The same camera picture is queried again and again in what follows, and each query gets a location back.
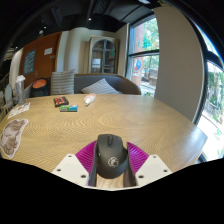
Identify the grey curved sofa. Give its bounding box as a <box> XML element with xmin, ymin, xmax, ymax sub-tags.
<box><xmin>46</xmin><ymin>73</ymin><xmax>142</xmax><ymax>96</ymax></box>

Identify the pink and white plastic packet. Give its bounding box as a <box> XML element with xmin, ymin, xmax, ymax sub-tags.
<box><xmin>83</xmin><ymin>93</ymin><xmax>97</xmax><ymax>107</ymax></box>

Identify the black-framed window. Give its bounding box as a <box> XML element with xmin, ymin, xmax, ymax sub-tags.
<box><xmin>125</xmin><ymin>15</ymin><xmax>160</xmax><ymax>98</ymax></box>
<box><xmin>194</xmin><ymin>23</ymin><xmax>224</xmax><ymax>163</ymax></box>

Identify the orange-topped black side table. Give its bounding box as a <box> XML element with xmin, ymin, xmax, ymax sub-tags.
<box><xmin>29</xmin><ymin>77</ymin><xmax>51</xmax><ymax>98</ymax></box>

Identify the white sticker sheet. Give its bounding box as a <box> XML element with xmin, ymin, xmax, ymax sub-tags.
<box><xmin>7</xmin><ymin>102</ymin><xmax>31</xmax><ymax>120</ymax></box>

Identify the striped grey cushion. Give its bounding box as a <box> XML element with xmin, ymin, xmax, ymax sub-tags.
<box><xmin>80</xmin><ymin>78</ymin><xmax>123</xmax><ymax>95</ymax></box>

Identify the blue wall poster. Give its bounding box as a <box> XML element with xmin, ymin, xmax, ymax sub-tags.
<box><xmin>22</xmin><ymin>49</ymin><xmax>37</xmax><ymax>76</ymax></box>

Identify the cat-shaped mouse pad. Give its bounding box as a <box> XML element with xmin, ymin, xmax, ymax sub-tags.
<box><xmin>0</xmin><ymin>118</ymin><xmax>30</xmax><ymax>160</ymax></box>

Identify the arched glass-door cabinet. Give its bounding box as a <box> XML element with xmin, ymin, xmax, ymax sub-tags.
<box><xmin>87</xmin><ymin>35</ymin><xmax>120</xmax><ymax>75</ymax></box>

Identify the group of white oval-back chairs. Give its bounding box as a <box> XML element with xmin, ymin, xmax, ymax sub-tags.
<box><xmin>0</xmin><ymin>83</ymin><xmax>16</xmax><ymax>113</ymax></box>

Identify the black and red box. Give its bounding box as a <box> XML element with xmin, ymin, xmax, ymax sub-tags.
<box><xmin>53</xmin><ymin>96</ymin><xmax>70</xmax><ymax>108</ymax></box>

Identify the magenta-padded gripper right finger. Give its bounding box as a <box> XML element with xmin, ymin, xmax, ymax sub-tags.
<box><xmin>123</xmin><ymin>141</ymin><xmax>173</xmax><ymax>188</ymax></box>

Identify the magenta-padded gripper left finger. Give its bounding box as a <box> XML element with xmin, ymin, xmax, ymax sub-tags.
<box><xmin>51</xmin><ymin>140</ymin><xmax>98</xmax><ymax>188</ymax></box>

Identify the black computer mouse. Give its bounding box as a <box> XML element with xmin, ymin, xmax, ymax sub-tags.
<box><xmin>95</xmin><ymin>133</ymin><xmax>129</xmax><ymax>179</ymax></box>

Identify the green and blue pack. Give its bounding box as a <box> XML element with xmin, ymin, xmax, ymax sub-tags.
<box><xmin>59</xmin><ymin>104</ymin><xmax>79</xmax><ymax>113</ymax></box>

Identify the striped square cushion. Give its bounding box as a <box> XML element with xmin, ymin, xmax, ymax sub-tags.
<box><xmin>49</xmin><ymin>69</ymin><xmax>76</xmax><ymax>96</ymax></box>

